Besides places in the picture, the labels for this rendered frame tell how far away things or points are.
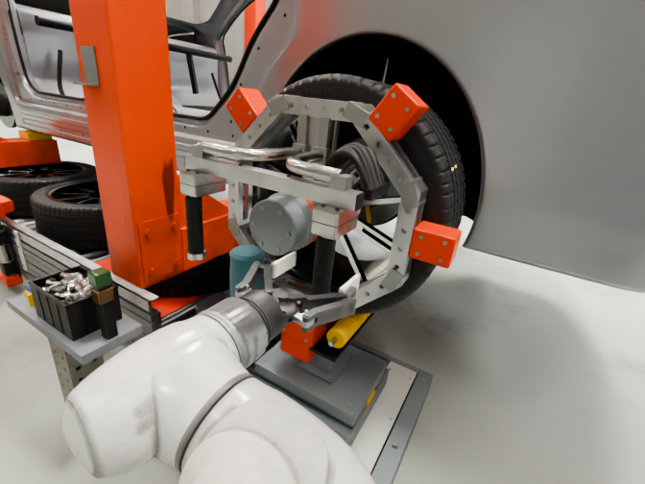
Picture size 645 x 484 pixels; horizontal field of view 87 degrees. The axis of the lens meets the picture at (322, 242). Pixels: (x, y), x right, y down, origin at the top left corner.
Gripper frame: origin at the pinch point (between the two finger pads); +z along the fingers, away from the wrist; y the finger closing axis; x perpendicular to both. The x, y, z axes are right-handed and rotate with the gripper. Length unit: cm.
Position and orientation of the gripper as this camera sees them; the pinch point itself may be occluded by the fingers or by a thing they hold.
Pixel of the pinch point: (322, 271)
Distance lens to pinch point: 62.9
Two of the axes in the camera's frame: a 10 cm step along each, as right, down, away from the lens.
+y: 8.6, 2.7, -4.4
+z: 5.0, -2.9, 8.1
